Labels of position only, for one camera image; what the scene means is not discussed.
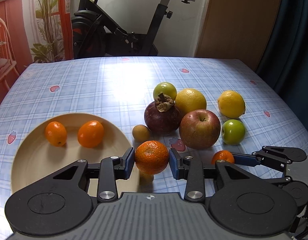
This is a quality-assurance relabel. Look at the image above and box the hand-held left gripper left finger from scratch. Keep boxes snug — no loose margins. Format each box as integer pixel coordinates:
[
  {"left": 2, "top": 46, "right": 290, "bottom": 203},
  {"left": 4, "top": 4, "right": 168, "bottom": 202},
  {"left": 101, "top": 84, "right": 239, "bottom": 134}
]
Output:
[{"left": 52, "top": 147, "right": 136, "bottom": 203}]

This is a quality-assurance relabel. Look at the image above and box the yellow lemon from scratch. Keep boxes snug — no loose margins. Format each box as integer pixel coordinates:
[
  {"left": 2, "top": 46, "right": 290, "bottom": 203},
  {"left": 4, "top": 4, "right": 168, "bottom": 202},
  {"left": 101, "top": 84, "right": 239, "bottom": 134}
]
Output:
[{"left": 217, "top": 90, "right": 246, "bottom": 118}]

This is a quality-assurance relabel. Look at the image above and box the small green apple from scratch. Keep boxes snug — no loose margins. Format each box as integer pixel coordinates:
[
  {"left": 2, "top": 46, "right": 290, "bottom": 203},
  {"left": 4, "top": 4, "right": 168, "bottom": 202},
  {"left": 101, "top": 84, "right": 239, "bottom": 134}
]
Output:
[
  {"left": 153, "top": 82, "right": 178, "bottom": 102},
  {"left": 221, "top": 119, "right": 246, "bottom": 145}
]

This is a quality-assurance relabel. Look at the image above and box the black exercise bike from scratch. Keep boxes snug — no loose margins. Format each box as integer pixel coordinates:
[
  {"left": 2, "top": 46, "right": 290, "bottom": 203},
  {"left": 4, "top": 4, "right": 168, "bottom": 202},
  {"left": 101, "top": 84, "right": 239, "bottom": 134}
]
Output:
[{"left": 70, "top": 0, "right": 196, "bottom": 58}]

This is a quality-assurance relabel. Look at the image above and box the oval kumquat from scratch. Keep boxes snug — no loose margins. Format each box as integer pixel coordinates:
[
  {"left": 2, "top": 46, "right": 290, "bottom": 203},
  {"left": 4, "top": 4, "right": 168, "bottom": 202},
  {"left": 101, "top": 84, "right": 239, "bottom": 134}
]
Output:
[
  {"left": 45, "top": 121, "right": 68, "bottom": 147},
  {"left": 77, "top": 120, "right": 105, "bottom": 149}
]

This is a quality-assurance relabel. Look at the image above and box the bumpy mandarin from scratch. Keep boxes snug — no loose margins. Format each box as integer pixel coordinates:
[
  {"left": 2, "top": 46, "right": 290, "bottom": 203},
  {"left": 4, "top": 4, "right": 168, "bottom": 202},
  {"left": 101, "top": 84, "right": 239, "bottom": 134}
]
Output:
[{"left": 135, "top": 140, "right": 169, "bottom": 175}]

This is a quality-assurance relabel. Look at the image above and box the wooden door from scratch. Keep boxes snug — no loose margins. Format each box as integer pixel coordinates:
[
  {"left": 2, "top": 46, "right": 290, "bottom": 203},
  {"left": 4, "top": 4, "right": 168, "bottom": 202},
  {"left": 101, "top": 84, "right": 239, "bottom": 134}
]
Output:
[{"left": 194, "top": 0, "right": 286, "bottom": 72}]

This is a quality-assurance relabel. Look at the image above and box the blue plaid tablecloth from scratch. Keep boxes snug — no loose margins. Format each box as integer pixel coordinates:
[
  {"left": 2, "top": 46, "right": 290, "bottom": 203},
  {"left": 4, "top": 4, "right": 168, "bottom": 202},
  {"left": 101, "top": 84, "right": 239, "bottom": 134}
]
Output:
[{"left": 0, "top": 56, "right": 308, "bottom": 240}]

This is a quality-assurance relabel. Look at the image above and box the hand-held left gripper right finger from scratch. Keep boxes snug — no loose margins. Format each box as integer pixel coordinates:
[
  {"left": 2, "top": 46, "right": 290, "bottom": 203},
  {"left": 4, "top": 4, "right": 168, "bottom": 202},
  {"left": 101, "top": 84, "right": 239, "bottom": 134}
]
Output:
[{"left": 169, "top": 148, "right": 263, "bottom": 203}]

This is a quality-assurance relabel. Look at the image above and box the red apple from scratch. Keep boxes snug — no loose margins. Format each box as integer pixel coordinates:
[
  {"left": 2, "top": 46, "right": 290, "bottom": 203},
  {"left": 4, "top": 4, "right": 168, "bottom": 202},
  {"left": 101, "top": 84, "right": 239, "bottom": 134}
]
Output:
[{"left": 179, "top": 109, "right": 221, "bottom": 150}]

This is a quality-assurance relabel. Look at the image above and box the dark blue curtain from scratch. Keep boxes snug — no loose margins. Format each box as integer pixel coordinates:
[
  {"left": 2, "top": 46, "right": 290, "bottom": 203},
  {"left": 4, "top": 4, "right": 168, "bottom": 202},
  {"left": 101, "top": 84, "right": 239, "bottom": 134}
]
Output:
[{"left": 255, "top": 0, "right": 308, "bottom": 103}]

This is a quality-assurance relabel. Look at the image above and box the small mandarin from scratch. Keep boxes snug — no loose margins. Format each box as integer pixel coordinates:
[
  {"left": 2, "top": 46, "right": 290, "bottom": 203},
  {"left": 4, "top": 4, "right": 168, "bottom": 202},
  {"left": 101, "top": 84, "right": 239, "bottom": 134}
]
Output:
[{"left": 211, "top": 150, "right": 235, "bottom": 165}]

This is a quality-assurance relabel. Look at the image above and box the tan longan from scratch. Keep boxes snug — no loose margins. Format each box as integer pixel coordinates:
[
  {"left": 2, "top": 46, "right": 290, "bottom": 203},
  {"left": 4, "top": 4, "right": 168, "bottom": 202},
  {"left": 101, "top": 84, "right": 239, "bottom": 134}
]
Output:
[
  {"left": 132, "top": 124, "right": 151, "bottom": 142},
  {"left": 140, "top": 171, "right": 154, "bottom": 184}
]

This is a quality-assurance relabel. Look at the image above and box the beige round plate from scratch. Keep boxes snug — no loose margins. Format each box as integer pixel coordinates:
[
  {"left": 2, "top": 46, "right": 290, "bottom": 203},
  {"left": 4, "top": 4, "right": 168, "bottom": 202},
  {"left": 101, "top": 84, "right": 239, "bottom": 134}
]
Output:
[{"left": 11, "top": 113, "right": 134, "bottom": 198}]

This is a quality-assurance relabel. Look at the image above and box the wall poster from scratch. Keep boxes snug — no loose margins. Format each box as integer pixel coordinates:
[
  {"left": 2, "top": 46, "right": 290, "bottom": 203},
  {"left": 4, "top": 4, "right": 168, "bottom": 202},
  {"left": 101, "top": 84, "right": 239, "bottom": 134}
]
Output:
[{"left": 0, "top": 0, "right": 75, "bottom": 117}]

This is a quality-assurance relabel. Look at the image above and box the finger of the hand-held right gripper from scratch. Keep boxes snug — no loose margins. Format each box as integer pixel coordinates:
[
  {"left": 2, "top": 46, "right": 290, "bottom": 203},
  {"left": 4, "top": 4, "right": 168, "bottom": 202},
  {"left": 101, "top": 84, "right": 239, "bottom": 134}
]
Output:
[
  {"left": 265, "top": 174, "right": 293, "bottom": 187},
  {"left": 233, "top": 146, "right": 290, "bottom": 168}
]

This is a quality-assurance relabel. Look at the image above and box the dark purple mangosteen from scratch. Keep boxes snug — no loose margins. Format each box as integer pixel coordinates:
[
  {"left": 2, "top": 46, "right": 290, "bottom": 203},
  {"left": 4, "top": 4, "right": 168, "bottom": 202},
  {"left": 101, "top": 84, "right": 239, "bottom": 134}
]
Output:
[{"left": 144, "top": 93, "right": 183, "bottom": 136}]

